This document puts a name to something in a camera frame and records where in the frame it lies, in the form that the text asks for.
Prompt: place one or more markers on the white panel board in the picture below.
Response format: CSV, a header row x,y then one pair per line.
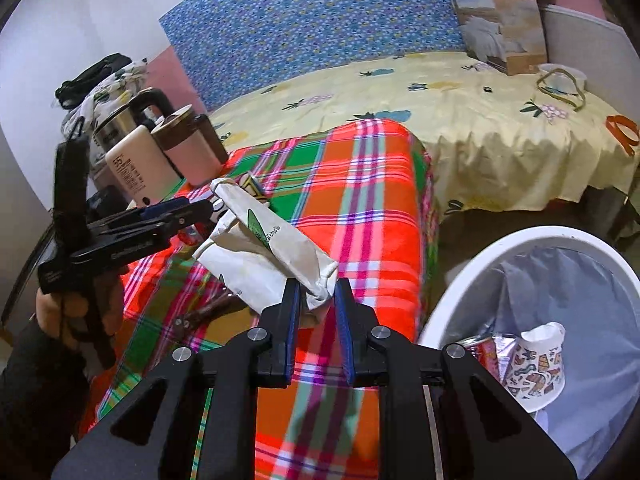
x,y
599,49

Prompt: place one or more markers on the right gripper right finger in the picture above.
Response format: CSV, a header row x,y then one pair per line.
x,y
363,364

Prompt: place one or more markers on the left hand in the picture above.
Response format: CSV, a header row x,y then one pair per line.
x,y
55,311

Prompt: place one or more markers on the clear container with strap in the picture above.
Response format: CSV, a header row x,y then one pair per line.
x,y
563,83

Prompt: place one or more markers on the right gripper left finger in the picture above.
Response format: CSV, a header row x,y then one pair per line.
x,y
275,362

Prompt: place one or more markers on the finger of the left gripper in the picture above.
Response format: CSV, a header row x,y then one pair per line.
x,y
191,223
161,208

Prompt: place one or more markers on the black bag on bundle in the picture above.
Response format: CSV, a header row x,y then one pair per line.
x,y
71,93

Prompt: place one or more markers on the plaid tablecloth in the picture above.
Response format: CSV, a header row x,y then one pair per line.
x,y
358,199

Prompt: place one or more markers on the yellow bed sheet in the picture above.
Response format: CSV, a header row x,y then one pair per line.
x,y
497,142

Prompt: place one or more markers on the blue floral headboard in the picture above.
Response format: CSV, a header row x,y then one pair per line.
x,y
229,48

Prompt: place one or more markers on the white paper bag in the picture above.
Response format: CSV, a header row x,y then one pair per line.
x,y
253,251

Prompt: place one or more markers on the brown snack wrapper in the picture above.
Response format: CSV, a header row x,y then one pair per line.
x,y
186,325

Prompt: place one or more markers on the patterned paper cup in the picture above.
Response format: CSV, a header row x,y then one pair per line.
x,y
536,375

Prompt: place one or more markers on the bedding product box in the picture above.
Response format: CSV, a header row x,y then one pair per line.
x,y
505,34

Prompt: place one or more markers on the white trash bin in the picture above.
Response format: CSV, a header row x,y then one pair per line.
x,y
562,308

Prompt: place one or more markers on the electric kettle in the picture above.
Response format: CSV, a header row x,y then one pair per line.
x,y
135,159

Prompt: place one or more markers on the pink brown mug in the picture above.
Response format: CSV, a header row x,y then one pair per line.
x,y
191,143

